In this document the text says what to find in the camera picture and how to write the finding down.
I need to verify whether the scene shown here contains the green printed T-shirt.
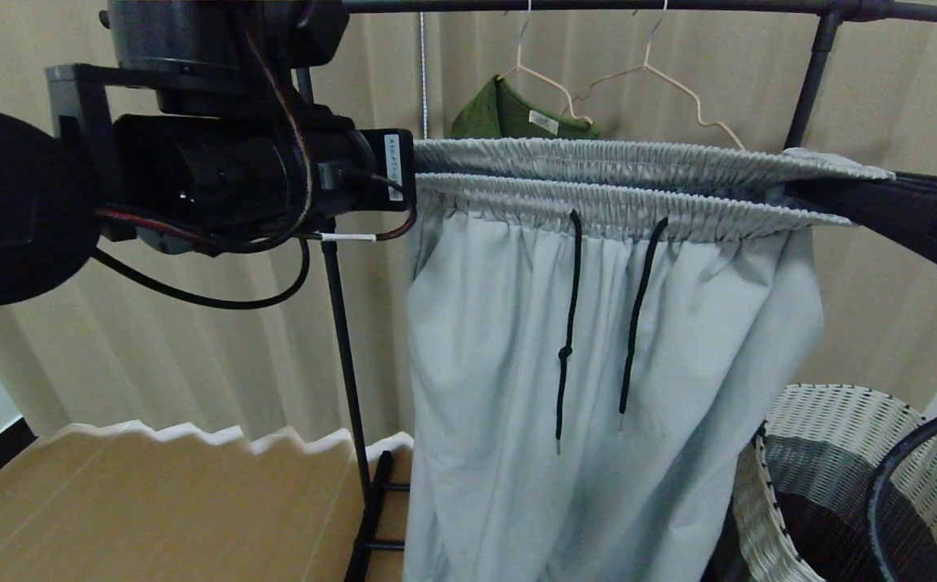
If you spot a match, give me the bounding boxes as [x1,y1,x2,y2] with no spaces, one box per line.
[450,74,602,140]

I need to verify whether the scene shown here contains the black cable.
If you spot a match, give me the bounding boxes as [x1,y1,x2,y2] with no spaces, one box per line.
[92,238,311,310]
[866,396,937,582]

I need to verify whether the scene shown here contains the black clothes rack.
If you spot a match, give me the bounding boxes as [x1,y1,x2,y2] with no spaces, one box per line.
[294,0,937,582]

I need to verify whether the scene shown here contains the beige curtain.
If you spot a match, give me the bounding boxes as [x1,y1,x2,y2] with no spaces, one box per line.
[0,0,937,453]

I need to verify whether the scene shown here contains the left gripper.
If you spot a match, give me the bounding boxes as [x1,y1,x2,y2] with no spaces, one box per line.
[115,112,417,255]

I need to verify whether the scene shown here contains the white laundry basket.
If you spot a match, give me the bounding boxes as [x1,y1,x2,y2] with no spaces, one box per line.
[732,384,937,582]

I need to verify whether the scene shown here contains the pale grey shorts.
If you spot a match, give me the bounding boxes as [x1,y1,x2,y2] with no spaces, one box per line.
[402,137,896,582]

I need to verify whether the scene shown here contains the pink clothes hanger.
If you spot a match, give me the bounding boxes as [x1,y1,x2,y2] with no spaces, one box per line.
[572,0,748,152]
[499,0,594,126]

